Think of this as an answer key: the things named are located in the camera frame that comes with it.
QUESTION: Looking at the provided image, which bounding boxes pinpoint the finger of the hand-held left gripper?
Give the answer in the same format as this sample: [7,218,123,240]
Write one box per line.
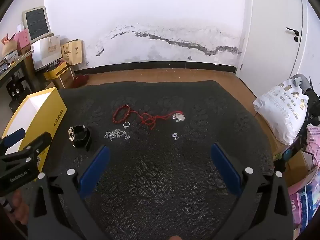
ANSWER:
[0,132,52,167]
[0,128,27,155]

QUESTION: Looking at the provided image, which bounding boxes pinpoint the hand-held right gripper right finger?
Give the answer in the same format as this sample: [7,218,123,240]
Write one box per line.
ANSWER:
[211,142,293,240]

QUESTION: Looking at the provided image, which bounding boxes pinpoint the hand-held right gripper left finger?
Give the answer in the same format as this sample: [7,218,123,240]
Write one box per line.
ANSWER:
[27,145,111,240]

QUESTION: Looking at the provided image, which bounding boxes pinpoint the yellow box with white inside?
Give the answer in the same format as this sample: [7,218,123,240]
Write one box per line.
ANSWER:
[0,87,68,182]

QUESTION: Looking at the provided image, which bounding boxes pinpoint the red bead bracelet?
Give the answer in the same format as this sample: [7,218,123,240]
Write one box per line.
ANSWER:
[112,105,131,123]

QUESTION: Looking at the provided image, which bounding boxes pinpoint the red cord necklace silver pendant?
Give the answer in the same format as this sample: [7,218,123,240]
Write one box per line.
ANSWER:
[129,109,186,131]

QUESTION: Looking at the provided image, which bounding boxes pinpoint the person's left hand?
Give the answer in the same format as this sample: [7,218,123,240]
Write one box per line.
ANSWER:
[11,190,30,227]

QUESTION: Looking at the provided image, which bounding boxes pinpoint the black desk with yellow edge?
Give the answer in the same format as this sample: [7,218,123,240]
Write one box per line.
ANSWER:
[0,51,35,110]

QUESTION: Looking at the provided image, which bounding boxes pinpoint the brown cardboard box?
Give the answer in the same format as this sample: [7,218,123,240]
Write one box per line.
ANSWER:
[54,76,75,89]

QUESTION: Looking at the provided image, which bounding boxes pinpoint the open cardboard box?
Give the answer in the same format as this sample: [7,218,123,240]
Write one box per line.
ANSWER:
[284,150,319,187]

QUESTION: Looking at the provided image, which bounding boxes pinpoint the yellow cardboard box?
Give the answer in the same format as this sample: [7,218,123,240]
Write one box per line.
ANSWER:
[44,65,73,81]

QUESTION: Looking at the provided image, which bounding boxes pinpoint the dark red cloth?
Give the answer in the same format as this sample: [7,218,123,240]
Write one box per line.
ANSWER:
[72,75,89,88]

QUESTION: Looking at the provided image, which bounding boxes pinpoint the black flat box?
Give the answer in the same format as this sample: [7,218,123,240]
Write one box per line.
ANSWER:
[46,59,67,71]

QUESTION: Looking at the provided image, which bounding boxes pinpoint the pink and blue package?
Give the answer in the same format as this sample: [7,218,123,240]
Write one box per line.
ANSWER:
[287,167,320,233]

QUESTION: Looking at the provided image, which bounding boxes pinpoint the white printed sack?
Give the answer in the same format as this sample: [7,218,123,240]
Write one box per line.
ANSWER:
[252,79,309,145]

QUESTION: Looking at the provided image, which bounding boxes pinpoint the white gift bag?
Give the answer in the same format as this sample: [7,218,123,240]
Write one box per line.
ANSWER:
[30,35,62,71]

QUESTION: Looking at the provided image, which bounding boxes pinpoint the pink packet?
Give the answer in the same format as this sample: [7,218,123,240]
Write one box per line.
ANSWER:
[306,124,320,168]

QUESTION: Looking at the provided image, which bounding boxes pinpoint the pink box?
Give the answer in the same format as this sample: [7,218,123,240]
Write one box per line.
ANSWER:
[14,29,30,49]

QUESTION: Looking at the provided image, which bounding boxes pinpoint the brown paper bag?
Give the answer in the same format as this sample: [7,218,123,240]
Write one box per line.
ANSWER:
[61,39,83,67]

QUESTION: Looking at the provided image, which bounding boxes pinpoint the beige monitor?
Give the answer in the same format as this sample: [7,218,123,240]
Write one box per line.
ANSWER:
[22,6,55,43]

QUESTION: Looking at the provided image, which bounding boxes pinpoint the grey plastic object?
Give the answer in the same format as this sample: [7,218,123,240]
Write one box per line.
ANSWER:
[290,74,313,90]

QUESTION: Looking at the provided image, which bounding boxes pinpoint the black baseboard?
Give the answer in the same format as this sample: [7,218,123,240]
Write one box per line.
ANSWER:
[82,60,237,75]

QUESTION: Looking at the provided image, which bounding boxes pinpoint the white door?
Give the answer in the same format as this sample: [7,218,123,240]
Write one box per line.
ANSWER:
[244,0,320,88]

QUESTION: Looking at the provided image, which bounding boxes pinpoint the silver chain bracelet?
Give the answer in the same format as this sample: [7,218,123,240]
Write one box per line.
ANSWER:
[104,129,131,142]

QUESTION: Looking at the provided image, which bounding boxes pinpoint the black door handle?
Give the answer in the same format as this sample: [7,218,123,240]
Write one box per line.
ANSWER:
[287,27,300,42]

